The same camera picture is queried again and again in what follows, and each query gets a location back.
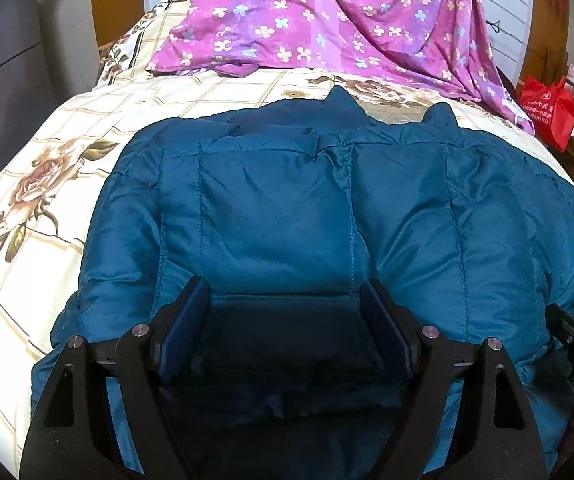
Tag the red shopping bag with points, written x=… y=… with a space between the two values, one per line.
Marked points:
x=547 y=110

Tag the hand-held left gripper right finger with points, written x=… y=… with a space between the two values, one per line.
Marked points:
x=387 y=332

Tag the grey wardrobe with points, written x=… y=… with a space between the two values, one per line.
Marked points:
x=7 y=60

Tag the teal quilted jacket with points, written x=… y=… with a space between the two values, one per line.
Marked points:
x=292 y=210

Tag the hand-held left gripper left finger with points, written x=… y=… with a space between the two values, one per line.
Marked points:
x=182 y=330

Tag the purple floral sheet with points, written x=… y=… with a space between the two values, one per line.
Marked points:
x=342 y=20

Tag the bed with floral checked sheet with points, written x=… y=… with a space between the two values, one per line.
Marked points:
x=67 y=135

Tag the brown wooden panel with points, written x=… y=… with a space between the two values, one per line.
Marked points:
x=542 y=20
x=117 y=0

